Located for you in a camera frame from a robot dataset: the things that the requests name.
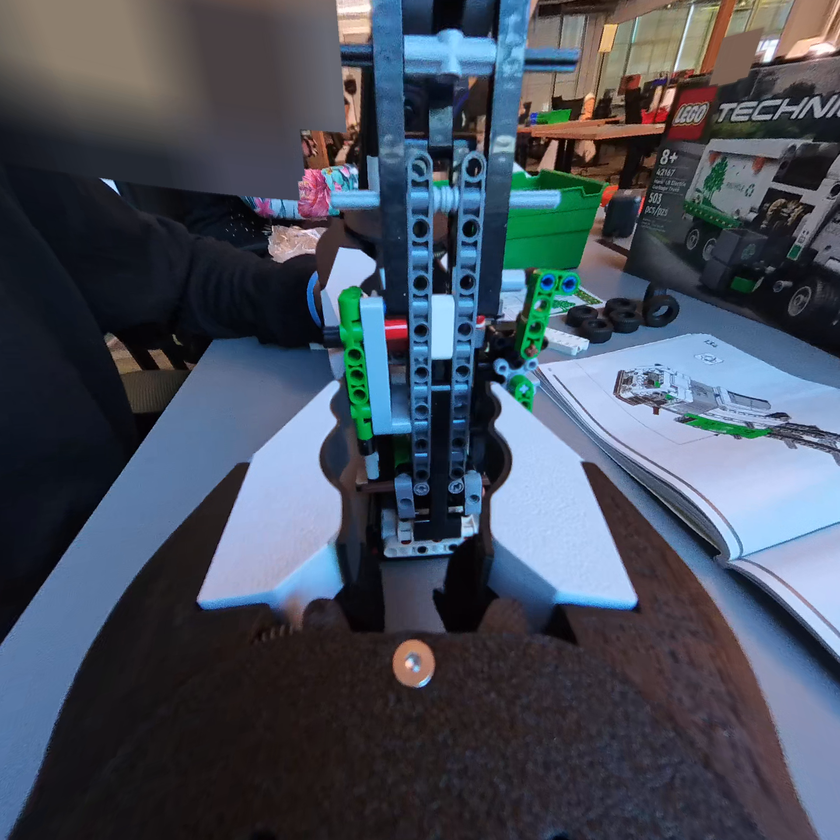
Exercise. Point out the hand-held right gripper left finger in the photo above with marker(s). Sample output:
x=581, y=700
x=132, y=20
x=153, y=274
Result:
x=282, y=518

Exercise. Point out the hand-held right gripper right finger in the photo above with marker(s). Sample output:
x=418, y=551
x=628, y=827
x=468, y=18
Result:
x=558, y=518

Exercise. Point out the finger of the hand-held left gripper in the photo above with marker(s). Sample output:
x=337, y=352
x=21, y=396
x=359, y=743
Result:
x=513, y=289
x=351, y=269

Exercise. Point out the lego truck model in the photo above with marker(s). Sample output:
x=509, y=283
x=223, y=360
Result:
x=420, y=315

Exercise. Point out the person's left forearm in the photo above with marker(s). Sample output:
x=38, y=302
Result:
x=229, y=289

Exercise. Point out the black lego tire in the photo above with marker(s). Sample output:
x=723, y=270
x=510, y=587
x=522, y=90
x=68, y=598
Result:
x=620, y=305
x=581, y=316
x=661, y=305
x=627, y=321
x=597, y=330

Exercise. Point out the white lego plate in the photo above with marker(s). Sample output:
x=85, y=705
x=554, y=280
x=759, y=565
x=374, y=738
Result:
x=568, y=341

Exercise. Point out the lego instruction booklet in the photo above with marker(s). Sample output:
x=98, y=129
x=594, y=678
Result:
x=689, y=472

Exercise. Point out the lego set box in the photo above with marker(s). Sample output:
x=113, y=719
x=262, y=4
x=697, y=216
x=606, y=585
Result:
x=754, y=197

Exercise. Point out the person's left hand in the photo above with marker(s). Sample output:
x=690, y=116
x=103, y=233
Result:
x=351, y=233

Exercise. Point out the blue wristband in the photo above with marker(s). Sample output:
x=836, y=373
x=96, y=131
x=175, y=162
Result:
x=313, y=298

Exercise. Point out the clear plastic bag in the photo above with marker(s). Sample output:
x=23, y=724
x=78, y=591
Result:
x=295, y=243

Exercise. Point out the green sticker sheet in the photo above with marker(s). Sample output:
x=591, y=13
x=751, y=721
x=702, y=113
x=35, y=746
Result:
x=577, y=303

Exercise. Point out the green plastic bin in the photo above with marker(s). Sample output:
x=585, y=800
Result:
x=551, y=223

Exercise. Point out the floral cloth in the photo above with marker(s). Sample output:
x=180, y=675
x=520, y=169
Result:
x=321, y=187

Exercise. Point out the wooden background table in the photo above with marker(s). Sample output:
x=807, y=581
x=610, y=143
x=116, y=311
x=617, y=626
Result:
x=590, y=130

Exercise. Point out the black mesh chair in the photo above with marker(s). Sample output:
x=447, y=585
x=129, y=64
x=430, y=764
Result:
x=151, y=387

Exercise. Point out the person's black clothing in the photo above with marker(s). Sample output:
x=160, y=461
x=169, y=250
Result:
x=52, y=394

